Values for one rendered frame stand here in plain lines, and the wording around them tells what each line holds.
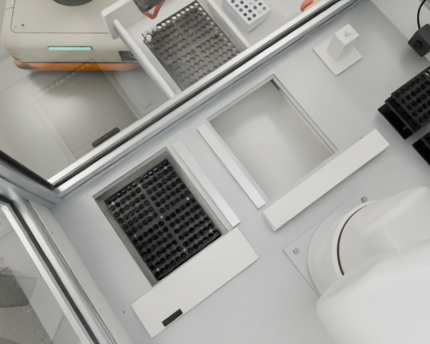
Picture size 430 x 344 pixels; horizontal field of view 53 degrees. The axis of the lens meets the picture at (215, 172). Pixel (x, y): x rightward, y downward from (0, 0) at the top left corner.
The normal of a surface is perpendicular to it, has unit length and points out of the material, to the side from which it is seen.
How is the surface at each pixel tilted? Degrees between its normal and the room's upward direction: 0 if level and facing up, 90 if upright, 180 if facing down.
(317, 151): 0
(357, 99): 0
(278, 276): 0
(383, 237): 49
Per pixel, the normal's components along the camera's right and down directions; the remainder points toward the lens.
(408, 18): -0.81, 0.57
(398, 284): -0.16, -0.46
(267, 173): 0.00, -0.27
